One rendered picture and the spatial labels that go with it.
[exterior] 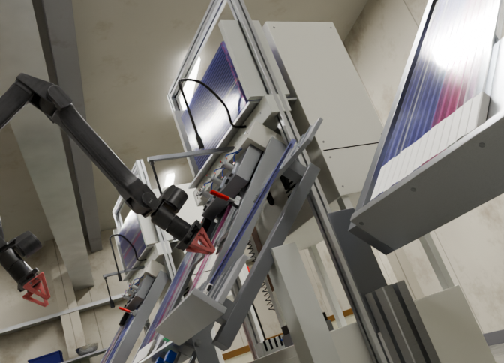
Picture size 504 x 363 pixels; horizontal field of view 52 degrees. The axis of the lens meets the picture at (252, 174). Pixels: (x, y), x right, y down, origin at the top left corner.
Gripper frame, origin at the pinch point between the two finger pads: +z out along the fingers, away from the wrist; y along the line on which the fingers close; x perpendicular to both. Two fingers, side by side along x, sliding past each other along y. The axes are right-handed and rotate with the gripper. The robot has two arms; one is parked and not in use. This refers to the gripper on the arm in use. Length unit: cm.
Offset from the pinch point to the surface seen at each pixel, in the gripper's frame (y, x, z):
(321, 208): -15.3, -24.7, 20.5
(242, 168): -7.0, -26.3, -5.7
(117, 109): 379, -286, -130
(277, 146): -11.3, -38.5, -0.1
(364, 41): 218, -454, 61
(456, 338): -12, -16, 79
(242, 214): -10.8, -9.8, 1.0
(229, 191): 3.6, -23.4, -4.4
